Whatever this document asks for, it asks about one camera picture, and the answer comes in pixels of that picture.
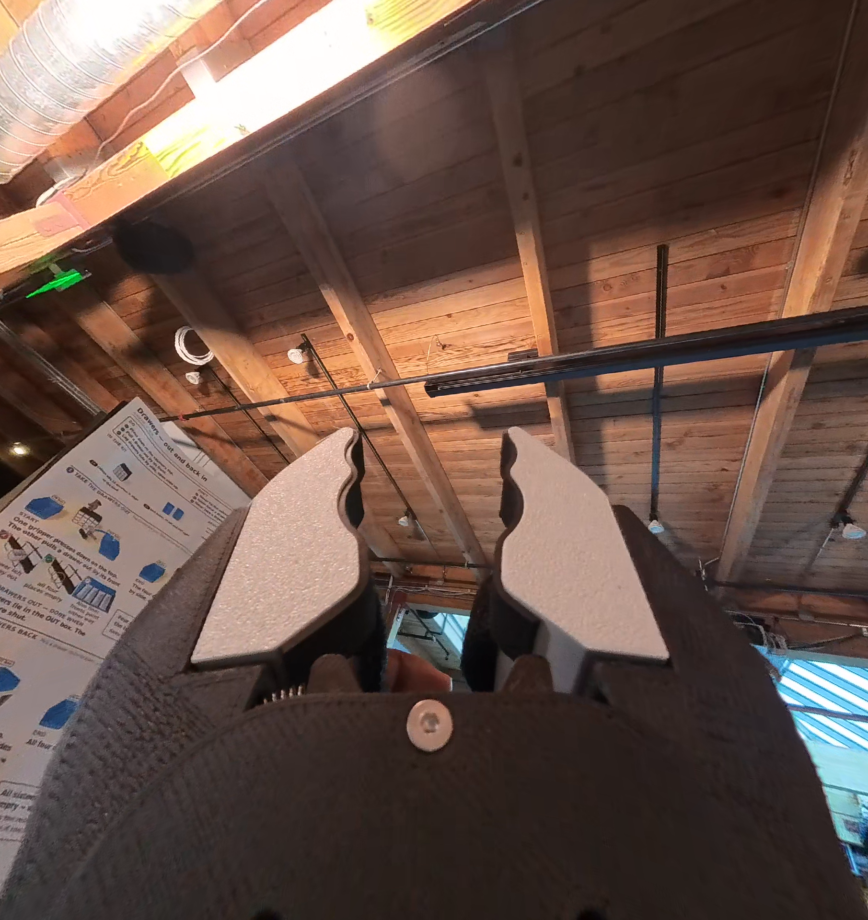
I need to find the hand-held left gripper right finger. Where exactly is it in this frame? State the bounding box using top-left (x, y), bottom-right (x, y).
top-left (464, 428), bottom-right (671, 695)

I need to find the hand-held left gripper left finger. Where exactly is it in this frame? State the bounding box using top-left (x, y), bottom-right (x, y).
top-left (191, 428), bottom-right (388, 692)

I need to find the person's left hand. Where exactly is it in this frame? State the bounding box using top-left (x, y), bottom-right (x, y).
top-left (388, 648), bottom-right (453, 694)

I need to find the thin black ceiling rod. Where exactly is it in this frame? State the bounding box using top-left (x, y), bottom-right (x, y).
top-left (159, 374), bottom-right (435, 423)

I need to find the white instruction poster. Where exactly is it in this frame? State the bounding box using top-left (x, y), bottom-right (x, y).
top-left (0, 397), bottom-right (251, 856)

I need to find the skylight window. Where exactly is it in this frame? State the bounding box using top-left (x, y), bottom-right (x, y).
top-left (757, 643), bottom-right (868, 773)

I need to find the black round ceiling speaker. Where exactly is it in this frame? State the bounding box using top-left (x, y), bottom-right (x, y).
top-left (112, 219), bottom-right (195, 276)

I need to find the green exit sign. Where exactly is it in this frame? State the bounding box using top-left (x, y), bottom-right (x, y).
top-left (24, 262), bottom-right (93, 301)

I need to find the white cable coil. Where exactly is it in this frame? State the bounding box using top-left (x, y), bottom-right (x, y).
top-left (174, 325), bottom-right (215, 368)

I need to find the black ceiling track rail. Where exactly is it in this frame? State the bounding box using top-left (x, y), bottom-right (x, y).
top-left (425, 302), bottom-right (868, 398)

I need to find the silver air duct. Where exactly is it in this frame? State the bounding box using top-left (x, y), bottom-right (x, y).
top-left (0, 0), bottom-right (212, 186)

